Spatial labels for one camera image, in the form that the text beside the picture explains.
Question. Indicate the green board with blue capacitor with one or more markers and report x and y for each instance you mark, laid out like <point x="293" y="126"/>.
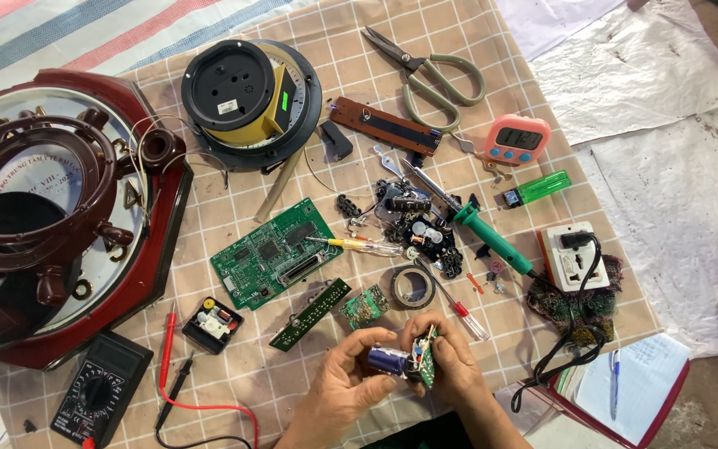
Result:
<point x="423" y="358"/>

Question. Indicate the small black plastic cover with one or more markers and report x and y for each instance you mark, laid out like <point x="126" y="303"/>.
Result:
<point x="336" y="140"/>

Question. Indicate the white power socket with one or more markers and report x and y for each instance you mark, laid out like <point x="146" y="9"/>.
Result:
<point x="574" y="259"/>

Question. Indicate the heap of black electronic parts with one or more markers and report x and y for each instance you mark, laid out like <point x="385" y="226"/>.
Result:
<point x="418" y="227"/>

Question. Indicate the black clock movement box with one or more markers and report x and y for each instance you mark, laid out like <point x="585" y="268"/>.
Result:
<point x="212" y="324"/>

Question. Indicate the small orange plastic piece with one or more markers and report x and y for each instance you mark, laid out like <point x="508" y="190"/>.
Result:
<point x="475" y="284"/>

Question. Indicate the narrow green circuit board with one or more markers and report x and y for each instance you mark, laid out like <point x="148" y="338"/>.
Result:
<point x="309" y="315"/>

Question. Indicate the red octagonal wall clock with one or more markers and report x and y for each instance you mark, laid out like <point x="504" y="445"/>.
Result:
<point x="147" y="262"/>

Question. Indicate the small square green circuit board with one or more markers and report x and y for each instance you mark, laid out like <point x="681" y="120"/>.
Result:
<point x="365" y="307"/>

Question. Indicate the pink digital timer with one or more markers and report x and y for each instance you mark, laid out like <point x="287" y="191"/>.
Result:
<point x="517" y="138"/>

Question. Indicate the blue pen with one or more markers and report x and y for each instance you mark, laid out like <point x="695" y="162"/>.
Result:
<point x="614" y="383"/>

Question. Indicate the black multimeter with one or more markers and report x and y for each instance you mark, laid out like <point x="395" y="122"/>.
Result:
<point x="100" y="390"/>

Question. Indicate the green lighter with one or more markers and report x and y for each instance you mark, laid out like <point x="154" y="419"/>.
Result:
<point x="540" y="187"/>

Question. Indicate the black multimeter probe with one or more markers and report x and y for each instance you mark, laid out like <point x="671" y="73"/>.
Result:
<point x="175" y="390"/>

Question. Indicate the dark knitted rag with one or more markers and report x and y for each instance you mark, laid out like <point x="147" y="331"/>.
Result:
<point x="552" y="305"/>

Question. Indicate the red blue striped cloth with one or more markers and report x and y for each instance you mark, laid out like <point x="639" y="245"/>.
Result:
<point x="53" y="31"/>

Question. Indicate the black tape roll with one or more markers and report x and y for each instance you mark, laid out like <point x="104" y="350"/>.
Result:
<point x="412" y="287"/>

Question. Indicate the beige checked cloth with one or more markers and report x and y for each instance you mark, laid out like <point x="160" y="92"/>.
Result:
<point x="359" y="81"/>

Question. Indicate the white plastic sheet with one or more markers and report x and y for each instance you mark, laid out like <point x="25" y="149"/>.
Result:
<point x="645" y="81"/>

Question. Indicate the small metal wrench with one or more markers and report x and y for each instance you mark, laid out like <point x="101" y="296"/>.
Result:
<point x="387" y="162"/>

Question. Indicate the beige flat stick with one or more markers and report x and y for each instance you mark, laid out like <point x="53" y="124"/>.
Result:
<point x="279" y="184"/>

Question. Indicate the red multimeter probe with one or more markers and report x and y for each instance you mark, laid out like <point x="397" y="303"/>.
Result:
<point x="167" y="343"/>

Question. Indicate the brown strip circuit board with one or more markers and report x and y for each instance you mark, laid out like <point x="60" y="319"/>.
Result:
<point x="384" y="125"/>

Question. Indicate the white notebook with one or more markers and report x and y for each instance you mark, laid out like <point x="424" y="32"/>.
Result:
<point x="639" y="383"/>

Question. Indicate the person's dark green clothing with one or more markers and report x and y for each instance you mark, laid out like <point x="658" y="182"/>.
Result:
<point x="421" y="433"/>

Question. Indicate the small black plastic piece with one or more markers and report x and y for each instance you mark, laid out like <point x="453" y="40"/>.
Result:
<point x="28" y="426"/>

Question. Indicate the person's right hand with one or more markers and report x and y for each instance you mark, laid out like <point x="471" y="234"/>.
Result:
<point x="452" y="361"/>

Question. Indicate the person's left hand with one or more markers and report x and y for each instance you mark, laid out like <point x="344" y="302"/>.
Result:
<point x="346" y="380"/>

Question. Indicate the round black yellow clock mechanism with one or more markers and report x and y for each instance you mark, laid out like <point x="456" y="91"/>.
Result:
<point x="234" y="84"/>

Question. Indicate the large green circuit board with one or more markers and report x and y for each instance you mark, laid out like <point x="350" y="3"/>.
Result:
<point x="272" y="252"/>

